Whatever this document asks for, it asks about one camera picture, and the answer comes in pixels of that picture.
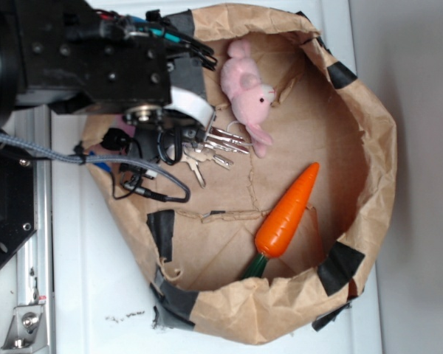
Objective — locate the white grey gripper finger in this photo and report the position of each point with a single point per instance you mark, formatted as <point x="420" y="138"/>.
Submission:
<point x="192" y="105"/>

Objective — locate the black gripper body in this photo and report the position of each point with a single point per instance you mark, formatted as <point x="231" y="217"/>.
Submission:
<point x="77" y="59"/>

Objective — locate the silver keys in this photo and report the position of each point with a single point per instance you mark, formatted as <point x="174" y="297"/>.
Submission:
<point x="207" y="146"/>

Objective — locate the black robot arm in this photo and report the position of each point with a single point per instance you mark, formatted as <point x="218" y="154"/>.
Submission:
<point x="186" y="72"/>

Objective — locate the pink plush bunny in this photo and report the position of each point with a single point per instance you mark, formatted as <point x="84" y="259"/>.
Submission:
<point x="250" y="98"/>

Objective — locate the brown paper bag container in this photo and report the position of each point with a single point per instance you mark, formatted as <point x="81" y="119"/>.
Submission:
<point x="194" y="254"/>

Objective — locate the orange plastic toy carrot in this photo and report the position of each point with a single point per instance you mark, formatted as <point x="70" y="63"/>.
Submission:
<point x="279" y="227"/>

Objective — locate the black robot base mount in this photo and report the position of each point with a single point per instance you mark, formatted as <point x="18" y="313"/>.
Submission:
<point x="17" y="201"/>

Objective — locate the aluminium extrusion rail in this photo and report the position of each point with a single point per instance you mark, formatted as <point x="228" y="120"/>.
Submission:
<point x="34" y="263"/>

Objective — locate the metal corner bracket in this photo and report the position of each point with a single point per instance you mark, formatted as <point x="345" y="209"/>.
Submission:
<point x="26" y="333"/>

